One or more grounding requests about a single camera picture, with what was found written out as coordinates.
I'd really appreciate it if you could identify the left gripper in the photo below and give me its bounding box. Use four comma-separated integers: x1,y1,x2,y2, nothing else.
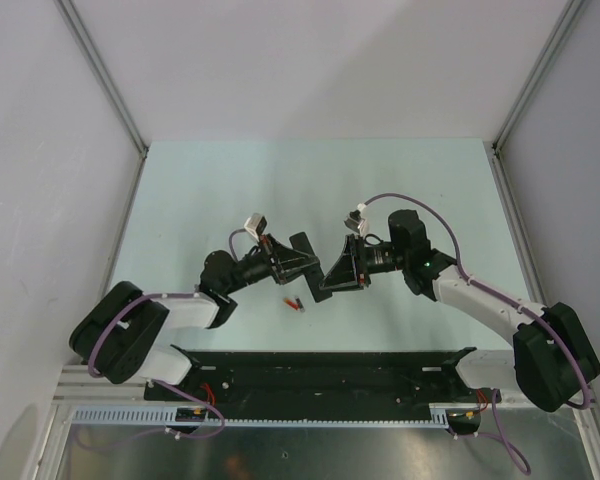
222,233,318,295

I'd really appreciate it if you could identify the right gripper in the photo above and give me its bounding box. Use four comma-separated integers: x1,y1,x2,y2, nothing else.
320,234,409,293

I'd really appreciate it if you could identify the black remote control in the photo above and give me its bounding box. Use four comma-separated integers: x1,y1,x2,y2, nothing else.
289,232,332,303

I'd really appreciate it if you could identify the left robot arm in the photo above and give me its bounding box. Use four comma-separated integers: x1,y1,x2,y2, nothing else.
69,233,321,400

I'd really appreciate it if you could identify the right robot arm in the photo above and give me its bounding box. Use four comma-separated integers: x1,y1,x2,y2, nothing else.
320,209,600,412

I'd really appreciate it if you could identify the orange battery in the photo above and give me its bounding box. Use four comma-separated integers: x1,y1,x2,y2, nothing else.
284,298,299,310

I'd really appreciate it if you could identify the silver black battery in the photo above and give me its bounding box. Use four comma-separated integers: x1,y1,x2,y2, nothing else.
294,296,306,313

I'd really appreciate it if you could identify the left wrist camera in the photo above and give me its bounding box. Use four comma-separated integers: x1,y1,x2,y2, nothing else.
243,213,267,244

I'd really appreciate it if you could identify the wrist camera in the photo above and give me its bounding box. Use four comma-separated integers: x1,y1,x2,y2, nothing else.
243,213,267,244
344,203,369,237

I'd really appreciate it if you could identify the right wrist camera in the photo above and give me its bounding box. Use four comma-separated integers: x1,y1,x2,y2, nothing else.
344,203,369,237

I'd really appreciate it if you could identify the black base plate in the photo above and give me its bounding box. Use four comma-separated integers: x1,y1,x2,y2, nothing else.
143,347,503,416

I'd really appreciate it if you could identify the grey slotted cable duct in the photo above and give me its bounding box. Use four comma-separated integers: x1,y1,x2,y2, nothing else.
71,405,479,428

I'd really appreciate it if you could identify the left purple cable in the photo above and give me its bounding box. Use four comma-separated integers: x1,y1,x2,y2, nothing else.
87,228,246,441

